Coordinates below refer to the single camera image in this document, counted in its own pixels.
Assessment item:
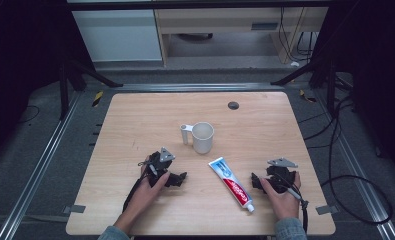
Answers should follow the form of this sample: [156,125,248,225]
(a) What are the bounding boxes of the long looped black floor cable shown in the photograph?
[320,94,395,225]

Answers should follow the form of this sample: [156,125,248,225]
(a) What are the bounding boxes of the hanging black desk cables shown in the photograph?
[277,7,320,63]

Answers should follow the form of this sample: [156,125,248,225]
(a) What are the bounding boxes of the grey tape piece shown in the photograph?
[62,204,87,215]
[315,204,339,216]

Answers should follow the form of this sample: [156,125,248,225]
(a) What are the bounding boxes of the thin black floor cable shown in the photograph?
[17,104,41,125]

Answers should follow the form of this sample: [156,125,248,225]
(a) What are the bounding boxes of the person's right hand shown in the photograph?
[259,170,302,222]

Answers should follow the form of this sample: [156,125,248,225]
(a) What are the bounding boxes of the black metal stand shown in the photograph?
[270,54,340,117]
[58,59,125,122]

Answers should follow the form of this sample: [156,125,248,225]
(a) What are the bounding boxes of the person's left hand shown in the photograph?
[122,170,171,228]

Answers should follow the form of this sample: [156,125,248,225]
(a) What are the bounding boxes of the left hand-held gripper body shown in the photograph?
[145,147,177,188]

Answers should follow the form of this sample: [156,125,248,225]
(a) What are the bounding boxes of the white red blue toothpaste tube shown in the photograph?
[207,156,256,214]

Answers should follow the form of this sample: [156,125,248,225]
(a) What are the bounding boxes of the white cup with handle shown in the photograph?
[179,121,215,155]

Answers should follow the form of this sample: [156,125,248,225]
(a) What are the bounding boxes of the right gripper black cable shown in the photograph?
[274,173,310,234]

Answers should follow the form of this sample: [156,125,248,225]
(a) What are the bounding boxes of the yellow black tape strip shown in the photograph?
[91,90,105,108]
[299,89,318,103]

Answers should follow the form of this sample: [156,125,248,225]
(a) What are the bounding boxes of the white cabinet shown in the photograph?
[71,9,163,63]

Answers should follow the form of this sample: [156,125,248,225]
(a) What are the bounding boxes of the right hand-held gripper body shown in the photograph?
[265,157,299,195]

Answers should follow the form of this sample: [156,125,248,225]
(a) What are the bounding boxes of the metal floor rail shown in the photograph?
[0,92,83,240]
[314,92,395,240]

